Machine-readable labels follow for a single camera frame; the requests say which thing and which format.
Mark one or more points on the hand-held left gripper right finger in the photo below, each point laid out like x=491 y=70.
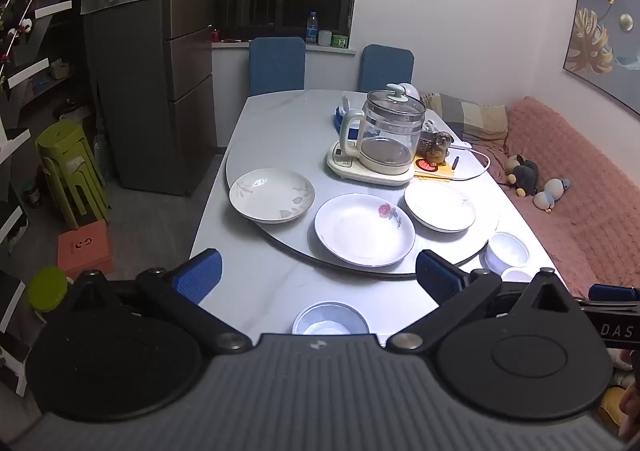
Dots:
x=440 y=277

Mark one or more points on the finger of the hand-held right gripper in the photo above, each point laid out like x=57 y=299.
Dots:
x=612 y=292

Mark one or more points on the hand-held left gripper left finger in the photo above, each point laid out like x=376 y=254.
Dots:
x=197 y=275

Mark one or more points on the plain white brown-rimmed plate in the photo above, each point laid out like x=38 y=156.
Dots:
x=440 y=207

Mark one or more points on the rose print blue-rimmed plate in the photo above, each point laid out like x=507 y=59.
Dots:
x=360 y=233

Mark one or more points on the leaf print ceramic plate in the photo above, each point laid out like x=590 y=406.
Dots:
x=272 y=194

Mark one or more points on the person's right hand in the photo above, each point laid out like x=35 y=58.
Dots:
x=631 y=411

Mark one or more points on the yellow and red mat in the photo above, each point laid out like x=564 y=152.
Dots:
x=430 y=168

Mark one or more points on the orange box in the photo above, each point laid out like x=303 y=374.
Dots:
x=85 y=248

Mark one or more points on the white and blue plush toy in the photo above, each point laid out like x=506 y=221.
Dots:
x=550 y=193

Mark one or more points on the dark grey plush toy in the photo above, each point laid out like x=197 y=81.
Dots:
x=522 y=177

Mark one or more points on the pink covered sofa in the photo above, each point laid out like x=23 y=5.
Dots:
x=585 y=156

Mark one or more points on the green round lid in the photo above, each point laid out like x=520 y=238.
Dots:
x=47 y=288

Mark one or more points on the glass electric kettle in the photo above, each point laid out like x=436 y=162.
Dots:
x=390 y=131

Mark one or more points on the clear plastic bottle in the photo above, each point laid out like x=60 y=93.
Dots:
x=101 y=153

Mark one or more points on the checked pillow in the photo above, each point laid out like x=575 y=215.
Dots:
x=470 y=116

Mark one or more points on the grey table turntable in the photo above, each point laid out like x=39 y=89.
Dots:
x=280 y=131

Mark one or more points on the stack of green stools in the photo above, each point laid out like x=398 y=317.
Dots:
x=65 y=156

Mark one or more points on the dark jar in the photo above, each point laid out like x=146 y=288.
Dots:
x=32 y=195

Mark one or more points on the blue and white box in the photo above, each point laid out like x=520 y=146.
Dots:
x=339 y=120

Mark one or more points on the white domed object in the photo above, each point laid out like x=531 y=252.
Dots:
x=412 y=90

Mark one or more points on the grey refrigerator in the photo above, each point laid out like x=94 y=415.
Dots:
x=150 y=81

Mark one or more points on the blue dining chair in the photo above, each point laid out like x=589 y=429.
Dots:
x=276 y=66
x=386 y=68

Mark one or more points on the small red object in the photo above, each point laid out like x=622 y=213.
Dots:
x=216 y=35

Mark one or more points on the green round container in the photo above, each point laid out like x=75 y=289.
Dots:
x=340 y=41

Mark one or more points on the small white jar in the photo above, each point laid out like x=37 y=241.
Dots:
x=325 y=38

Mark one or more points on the clear water bottle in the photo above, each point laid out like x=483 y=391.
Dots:
x=312 y=30

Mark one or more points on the white slatted shelf unit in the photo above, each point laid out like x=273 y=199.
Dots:
x=52 y=8

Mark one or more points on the hanging ornament garland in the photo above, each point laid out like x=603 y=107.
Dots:
x=24 y=26

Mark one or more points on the wall poster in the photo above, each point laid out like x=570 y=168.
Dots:
x=600 y=21

